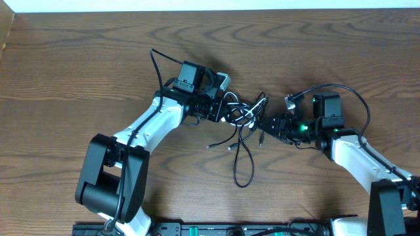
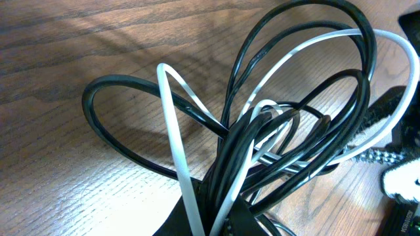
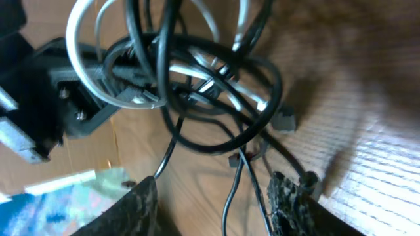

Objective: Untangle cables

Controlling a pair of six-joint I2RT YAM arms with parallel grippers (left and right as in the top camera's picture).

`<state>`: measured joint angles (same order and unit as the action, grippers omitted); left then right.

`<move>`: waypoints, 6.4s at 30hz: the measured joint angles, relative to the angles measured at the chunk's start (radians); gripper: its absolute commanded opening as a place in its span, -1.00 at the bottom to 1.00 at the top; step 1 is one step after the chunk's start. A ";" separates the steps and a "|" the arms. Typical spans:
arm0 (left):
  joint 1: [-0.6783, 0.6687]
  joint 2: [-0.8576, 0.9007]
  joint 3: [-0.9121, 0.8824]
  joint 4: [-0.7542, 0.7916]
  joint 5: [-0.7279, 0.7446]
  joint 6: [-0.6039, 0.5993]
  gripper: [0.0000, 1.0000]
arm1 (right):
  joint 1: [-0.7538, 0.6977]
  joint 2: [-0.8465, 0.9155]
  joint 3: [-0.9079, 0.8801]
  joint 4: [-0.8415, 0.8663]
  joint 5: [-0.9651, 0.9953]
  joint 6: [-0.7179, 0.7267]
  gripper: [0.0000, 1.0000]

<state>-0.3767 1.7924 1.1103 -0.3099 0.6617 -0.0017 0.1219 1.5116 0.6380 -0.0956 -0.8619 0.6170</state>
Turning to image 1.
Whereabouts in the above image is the white USB cable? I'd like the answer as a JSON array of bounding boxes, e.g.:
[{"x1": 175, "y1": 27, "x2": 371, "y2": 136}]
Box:
[{"x1": 220, "y1": 90, "x2": 267, "y2": 128}]

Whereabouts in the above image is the thick black USB cable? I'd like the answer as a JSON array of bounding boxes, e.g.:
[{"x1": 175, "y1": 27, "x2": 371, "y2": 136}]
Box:
[{"x1": 222, "y1": 91, "x2": 270, "y2": 189}]

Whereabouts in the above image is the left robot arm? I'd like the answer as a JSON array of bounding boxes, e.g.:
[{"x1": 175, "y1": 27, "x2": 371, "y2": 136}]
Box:
[{"x1": 73, "y1": 61, "x2": 231, "y2": 235}]

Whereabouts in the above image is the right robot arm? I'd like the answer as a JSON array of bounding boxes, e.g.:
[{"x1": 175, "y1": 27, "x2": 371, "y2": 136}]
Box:
[{"x1": 257, "y1": 92, "x2": 419, "y2": 235}]

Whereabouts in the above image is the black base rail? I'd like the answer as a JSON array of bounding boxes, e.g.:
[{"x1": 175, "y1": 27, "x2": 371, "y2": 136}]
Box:
[{"x1": 72, "y1": 221, "x2": 332, "y2": 236}]

